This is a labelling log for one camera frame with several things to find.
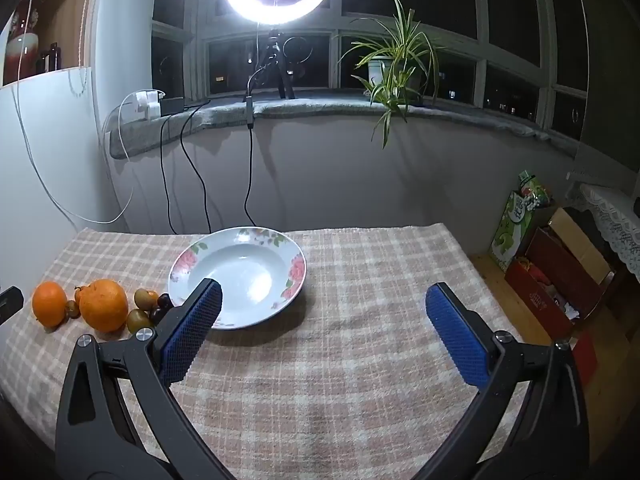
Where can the checked beige tablecloth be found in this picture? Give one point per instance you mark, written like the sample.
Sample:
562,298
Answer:
325,360

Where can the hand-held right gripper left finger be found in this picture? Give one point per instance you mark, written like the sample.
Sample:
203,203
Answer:
192,330

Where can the rough large orange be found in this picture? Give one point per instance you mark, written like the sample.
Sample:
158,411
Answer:
103,306

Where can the dark bottle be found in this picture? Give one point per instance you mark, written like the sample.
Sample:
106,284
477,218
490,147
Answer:
55,56

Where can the smooth large orange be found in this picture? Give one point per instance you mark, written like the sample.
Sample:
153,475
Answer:
49,305

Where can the brown cardboard box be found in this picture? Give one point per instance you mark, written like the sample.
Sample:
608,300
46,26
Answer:
575,240

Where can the white lace cloth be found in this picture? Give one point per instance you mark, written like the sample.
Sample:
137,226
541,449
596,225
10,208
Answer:
615,220

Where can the white floral plate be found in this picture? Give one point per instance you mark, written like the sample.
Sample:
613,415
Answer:
250,270

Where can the red cardboard box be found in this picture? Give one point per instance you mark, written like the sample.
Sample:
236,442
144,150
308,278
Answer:
540,300

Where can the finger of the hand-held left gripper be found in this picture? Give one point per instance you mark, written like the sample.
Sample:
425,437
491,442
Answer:
10,305

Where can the white power strip with chargers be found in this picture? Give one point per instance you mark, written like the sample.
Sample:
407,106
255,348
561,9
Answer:
147,102

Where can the green tomato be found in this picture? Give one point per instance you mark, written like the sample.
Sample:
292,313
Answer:
137,321

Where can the green printed bag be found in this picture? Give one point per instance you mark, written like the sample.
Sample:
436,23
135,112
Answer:
510,230

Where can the spider plant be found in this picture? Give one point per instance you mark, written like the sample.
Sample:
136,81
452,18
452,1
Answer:
400,60

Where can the white plant pot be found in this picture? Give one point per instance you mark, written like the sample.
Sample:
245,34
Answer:
377,72

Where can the dark purple cherry tomato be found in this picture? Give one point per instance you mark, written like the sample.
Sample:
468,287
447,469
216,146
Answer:
165,301
156,315

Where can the white window frame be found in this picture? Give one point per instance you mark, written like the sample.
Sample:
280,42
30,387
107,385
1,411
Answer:
481,20

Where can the brown kiwi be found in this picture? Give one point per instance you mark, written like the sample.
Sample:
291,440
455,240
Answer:
146,297

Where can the black power adapter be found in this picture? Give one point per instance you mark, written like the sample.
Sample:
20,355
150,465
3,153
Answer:
172,106

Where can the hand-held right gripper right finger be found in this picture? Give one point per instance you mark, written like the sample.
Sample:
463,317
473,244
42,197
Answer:
455,335

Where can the tiny tangerine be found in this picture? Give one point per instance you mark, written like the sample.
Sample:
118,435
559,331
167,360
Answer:
73,309

